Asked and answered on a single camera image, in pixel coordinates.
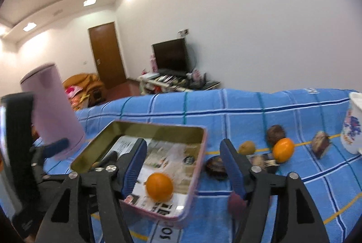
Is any brown kiwi fruit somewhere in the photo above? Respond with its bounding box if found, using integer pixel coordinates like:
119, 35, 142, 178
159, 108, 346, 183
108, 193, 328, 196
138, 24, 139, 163
238, 141, 256, 156

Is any small orange tangerine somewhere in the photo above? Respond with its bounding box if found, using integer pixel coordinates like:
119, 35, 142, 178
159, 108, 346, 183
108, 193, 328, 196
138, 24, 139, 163
272, 138, 295, 163

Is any dark brown taro root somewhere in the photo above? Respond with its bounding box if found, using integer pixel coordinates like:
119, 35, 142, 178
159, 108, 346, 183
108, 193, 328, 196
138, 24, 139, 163
204, 156, 228, 181

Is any large orange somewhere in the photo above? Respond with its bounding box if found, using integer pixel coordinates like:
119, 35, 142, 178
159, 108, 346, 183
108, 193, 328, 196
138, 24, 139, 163
145, 173, 174, 202

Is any dark brown passion fruit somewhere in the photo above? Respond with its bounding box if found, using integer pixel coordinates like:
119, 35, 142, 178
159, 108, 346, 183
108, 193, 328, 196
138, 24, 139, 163
266, 125, 286, 147

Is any purple cut taro piece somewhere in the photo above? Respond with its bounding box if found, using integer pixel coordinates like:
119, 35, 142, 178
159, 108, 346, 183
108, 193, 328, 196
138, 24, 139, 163
310, 131, 331, 159

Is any purple round turnip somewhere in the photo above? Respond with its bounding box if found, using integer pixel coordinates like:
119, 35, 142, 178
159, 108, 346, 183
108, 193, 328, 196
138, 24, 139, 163
228, 191, 247, 220

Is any pink cylindrical thermos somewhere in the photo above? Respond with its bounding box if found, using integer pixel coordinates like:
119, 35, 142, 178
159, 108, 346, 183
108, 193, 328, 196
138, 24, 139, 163
20, 63, 85, 160

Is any pink rectangular tin box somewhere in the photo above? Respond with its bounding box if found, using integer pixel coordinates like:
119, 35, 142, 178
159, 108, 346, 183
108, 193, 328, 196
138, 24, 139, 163
71, 120, 207, 223

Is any pink floral cushion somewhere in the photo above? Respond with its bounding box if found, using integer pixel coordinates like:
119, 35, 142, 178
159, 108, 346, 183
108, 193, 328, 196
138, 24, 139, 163
65, 86, 83, 99

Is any blue plaid blanket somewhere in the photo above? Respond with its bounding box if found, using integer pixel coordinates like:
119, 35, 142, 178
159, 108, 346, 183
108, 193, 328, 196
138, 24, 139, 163
0, 87, 362, 243

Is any orange leather armchair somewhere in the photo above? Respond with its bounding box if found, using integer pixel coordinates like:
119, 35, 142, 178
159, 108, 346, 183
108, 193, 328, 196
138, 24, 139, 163
63, 73, 107, 111

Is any printed paper sheet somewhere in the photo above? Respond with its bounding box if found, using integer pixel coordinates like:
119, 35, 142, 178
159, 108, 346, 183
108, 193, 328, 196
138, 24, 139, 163
120, 135, 205, 222

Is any brown wooden door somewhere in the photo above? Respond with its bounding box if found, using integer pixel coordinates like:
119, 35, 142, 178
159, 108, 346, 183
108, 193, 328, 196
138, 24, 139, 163
88, 22, 126, 89

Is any white floral mug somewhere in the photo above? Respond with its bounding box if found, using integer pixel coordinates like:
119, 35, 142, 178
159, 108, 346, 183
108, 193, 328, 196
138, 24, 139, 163
341, 92, 362, 154

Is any white tv stand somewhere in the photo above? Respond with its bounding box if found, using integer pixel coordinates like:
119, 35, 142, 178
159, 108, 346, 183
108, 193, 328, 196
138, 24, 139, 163
137, 73, 220, 95

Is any black television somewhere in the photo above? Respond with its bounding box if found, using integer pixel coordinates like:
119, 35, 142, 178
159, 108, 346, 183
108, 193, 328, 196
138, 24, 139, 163
152, 38, 190, 73

